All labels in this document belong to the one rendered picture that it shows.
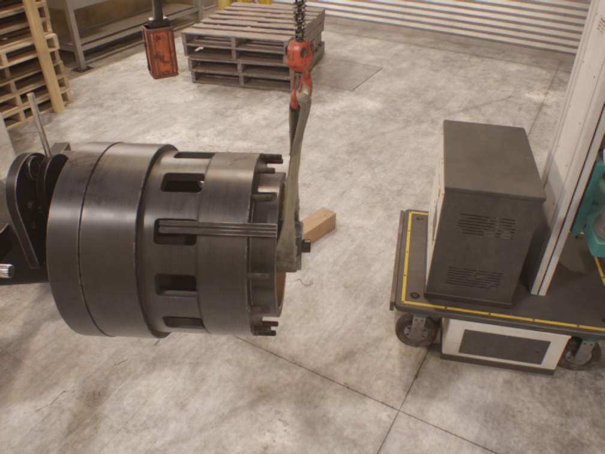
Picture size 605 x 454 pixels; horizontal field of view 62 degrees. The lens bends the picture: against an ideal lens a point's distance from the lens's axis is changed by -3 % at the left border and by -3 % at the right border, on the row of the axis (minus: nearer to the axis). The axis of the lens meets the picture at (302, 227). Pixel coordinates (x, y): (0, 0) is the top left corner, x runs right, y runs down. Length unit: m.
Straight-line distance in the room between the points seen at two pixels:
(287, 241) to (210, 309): 0.27
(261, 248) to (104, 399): 1.22
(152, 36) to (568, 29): 5.56
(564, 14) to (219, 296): 5.51
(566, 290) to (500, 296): 0.34
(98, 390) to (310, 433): 0.88
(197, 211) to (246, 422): 1.07
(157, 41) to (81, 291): 0.63
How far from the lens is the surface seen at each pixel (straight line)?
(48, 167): 1.43
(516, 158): 2.09
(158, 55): 1.13
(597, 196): 2.23
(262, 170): 1.32
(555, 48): 6.40
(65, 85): 5.07
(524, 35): 6.41
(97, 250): 1.31
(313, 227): 2.81
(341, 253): 2.80
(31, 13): 4.70
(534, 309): 2.22
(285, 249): 1.38
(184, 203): 1.28
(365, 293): 2.58
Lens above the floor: 1.76
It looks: 36 degrees down
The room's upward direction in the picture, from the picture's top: straight up
